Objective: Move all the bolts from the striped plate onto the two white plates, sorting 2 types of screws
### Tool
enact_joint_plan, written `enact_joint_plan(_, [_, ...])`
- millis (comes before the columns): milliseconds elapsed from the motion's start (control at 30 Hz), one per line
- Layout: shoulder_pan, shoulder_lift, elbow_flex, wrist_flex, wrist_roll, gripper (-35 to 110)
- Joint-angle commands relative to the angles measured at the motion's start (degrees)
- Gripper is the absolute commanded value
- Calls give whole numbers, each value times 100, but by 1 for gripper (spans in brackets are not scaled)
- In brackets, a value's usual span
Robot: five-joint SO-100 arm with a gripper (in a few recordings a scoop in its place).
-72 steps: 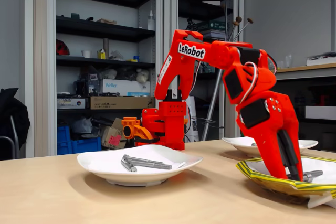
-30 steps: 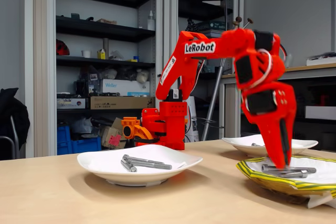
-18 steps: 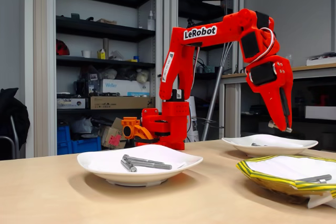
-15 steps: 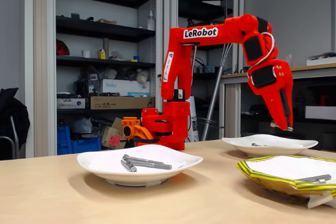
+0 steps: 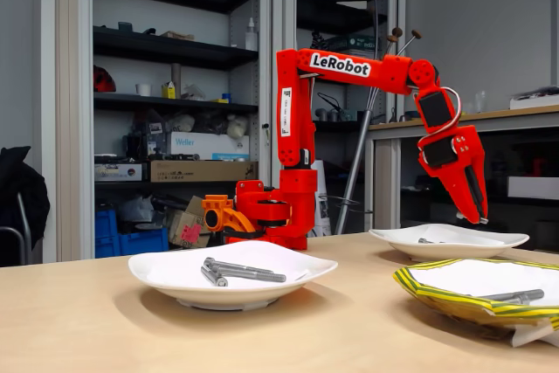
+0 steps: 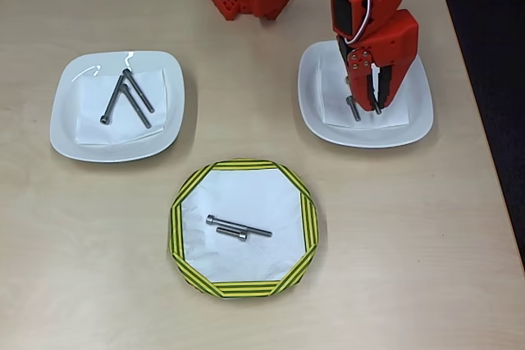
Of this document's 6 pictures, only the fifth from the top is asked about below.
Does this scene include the cardboard box with pink sticker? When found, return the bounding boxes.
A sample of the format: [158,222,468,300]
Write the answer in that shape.
[167,195,213,249]

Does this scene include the white flat box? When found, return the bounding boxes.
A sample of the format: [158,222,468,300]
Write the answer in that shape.
[507,176,559,200]

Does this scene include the wide blue plastic crate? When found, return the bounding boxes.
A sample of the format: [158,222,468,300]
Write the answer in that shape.
[118,227,169,256]

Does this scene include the grey metal chair frame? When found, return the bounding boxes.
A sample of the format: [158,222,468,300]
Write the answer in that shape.
[0,191,34,267]

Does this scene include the white Weller box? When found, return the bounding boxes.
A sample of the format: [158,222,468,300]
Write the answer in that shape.
[165,131,251,162]

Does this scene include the white red servo cable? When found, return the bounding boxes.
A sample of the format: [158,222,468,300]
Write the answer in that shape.
[416,135,432,168]
[425,86,463,137]

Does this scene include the white plush toy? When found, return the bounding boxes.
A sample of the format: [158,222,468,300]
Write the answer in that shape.
[225,114,249,139]

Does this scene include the stack of books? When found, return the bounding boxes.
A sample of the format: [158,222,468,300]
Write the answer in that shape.
[325,34,377,53]

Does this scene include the orange printed table clamp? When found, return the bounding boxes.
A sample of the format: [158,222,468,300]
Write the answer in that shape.
[200,194,263,234]

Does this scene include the small blue plastic crate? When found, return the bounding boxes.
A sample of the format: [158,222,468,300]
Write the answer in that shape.
[94,209,119,238]

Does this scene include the low cabinet with wooden top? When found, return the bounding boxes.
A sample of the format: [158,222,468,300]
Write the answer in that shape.
[364,104,559,256]

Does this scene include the black flexible tripod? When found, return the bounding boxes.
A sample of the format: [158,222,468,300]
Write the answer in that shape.
[307,30,328,51]

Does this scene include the flat cardboard piece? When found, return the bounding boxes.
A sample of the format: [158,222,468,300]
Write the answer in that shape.
[160,30,196,42]

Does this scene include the flat grey printed box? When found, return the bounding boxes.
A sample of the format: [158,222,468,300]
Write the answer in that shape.
[94,162,143,183]

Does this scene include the crumpled clear plastic bag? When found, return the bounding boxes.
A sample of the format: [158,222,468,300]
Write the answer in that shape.
[181,83,207,102]

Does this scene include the grey coat stand wooden knobs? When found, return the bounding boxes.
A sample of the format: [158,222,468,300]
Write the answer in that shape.
[334,0,424,237]

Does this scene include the red black helmet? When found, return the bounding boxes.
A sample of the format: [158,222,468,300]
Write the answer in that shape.
[93,65,117,93]

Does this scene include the white plastic bag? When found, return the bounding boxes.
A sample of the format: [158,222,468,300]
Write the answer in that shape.
[118,195,155,224]

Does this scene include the yellow green striped paper plate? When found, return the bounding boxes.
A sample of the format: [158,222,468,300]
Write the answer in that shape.
[391,258,559,348]

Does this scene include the black jacket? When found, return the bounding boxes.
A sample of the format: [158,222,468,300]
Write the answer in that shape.
[0,145,52,263]

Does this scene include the white square ceramic plate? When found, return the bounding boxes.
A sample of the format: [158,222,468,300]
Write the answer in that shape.
[128,239,340,312]
[369,223,531,263]

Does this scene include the white plastic bottle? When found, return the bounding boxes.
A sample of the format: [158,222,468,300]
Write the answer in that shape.
[244,17,259,52]

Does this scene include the long brown cardboard box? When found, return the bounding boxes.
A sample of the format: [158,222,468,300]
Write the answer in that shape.
[149,160,259,183]

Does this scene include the white tray with parts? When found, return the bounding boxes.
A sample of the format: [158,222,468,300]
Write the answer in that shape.
[509,86,559,111]

